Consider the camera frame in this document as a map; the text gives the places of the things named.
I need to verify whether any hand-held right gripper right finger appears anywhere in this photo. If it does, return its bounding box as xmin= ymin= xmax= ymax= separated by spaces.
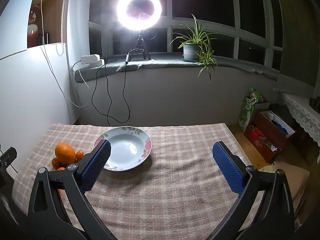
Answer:
xmin=205 ymin=141 xmax=295 ymax=240

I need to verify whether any white bead chain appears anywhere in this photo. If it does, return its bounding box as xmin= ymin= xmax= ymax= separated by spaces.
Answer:
xmin=56 ymin=0 xmax=68 ymax=55

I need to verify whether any large orange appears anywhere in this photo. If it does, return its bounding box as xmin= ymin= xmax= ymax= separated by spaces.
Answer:
xmin=55 ymin=143 xmax=77 ymax=164

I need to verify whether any wooden shelf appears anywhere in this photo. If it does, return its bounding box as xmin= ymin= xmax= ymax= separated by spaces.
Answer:
xmin=27 ymin=0 xmax=68 ymax=48

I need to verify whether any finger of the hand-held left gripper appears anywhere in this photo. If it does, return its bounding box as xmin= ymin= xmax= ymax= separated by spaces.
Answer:
xmin=0 ymin=147 xmax=17 ymax=173

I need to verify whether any white lace cloth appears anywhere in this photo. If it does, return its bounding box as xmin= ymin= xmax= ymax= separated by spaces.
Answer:
xmin=280 ymin=92 xmax=320 ymax=148

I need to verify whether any short white cable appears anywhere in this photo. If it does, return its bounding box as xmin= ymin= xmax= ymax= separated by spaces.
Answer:
xmin=72 ymin=60 xmax=90 ymax=89

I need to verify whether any red box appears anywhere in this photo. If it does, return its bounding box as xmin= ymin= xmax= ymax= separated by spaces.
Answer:
xmin=244 ymin=110 xmax=297 ymax=163

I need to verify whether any white cabinet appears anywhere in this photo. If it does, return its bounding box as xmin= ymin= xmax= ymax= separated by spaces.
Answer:
xmin=0 ymin=0 xmax=80 ymax=178

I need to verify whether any red vase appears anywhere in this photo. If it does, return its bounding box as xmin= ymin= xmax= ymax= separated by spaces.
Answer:
xmin=27 ymin=5 xmax=40 ymax=48

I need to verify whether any potted spider plant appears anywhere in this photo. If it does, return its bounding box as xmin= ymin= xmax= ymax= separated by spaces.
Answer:
xmin=168 ymin=14 xmax=218 ymax=80

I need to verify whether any black cable with inline switch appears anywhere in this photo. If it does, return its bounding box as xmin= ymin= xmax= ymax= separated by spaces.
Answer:
xmin=107 ymin=50 xmax=144 ymax=127

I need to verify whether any green printed bag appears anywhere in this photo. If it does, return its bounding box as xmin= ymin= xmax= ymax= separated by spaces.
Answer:
xmin=237 ymin=87 xmax=263 ymax=132

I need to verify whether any beige checked tablecloth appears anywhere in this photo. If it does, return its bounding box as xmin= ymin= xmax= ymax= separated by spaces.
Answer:
xmin=12 ymin=123 xmax=265 ymax=240

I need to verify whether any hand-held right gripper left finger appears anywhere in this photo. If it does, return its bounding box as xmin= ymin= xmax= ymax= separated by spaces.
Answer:
xmin=27 ymin=139 xmax=118 ymax=240

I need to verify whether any grey windowsill cushion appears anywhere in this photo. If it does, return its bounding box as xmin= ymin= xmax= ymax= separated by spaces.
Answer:
xmin=74 ymin=52 xmax=280 ymax=83

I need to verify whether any white power strip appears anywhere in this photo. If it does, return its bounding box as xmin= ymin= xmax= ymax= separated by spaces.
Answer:
xmin=79 ymin=54 xmax=105 ymax=68

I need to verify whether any long white cable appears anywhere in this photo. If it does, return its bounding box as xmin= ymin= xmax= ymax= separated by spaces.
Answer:
xmin=39 ymin=0 xmax=90 ymax=108

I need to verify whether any ring light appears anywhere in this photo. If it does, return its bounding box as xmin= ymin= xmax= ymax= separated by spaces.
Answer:
xmin=116 ymin=0 xmax=166 ymax=32

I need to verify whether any floral white plate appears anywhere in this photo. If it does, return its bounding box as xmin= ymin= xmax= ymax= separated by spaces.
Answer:
xmin=92 ymin=126 xmax=152 ymax=172

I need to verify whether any brown box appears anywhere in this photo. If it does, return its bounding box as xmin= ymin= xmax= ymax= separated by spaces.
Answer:
xmin=260 ymin=161 xmax=310 ymax=220

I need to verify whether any grey curtain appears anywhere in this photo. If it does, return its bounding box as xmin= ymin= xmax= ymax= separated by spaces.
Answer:
xmin=275 ymin=0 xmax=320 ymax=88

